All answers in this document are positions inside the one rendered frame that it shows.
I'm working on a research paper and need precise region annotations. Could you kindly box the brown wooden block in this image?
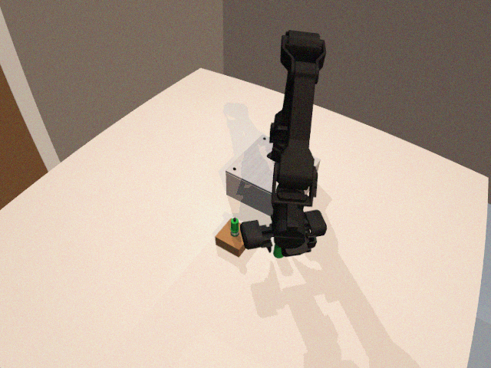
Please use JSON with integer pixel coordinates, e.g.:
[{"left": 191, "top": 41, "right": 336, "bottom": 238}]
[{"left": 216, "top": 219, "right": 246, "bottom": 258}]

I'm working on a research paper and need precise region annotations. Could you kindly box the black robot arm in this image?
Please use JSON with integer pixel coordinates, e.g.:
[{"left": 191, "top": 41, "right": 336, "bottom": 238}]
[{"left": 267, "top": 30, "right": 326, "bottom": 258}]

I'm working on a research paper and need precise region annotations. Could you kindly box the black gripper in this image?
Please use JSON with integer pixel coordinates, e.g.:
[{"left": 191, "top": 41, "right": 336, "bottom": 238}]
[{"left": 240, "top": 209, "right": 327, "bottom": 253}]

